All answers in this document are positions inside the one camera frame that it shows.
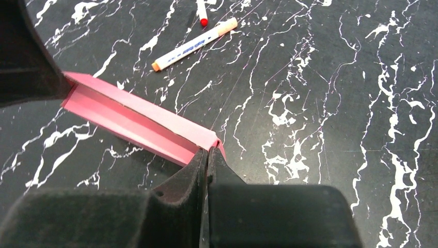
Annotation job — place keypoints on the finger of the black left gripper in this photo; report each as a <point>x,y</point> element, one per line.
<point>28,71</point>

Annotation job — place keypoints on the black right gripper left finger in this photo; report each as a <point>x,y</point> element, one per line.
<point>167,216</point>

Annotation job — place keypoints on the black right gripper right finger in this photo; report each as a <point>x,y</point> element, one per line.
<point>263,215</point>

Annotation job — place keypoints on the pink cardboard box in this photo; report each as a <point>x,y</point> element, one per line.
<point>137,120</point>

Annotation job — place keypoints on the red capped white marker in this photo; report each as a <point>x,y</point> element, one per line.
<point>202,13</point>

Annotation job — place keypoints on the orange capped white marker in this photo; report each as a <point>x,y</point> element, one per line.
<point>193,45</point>

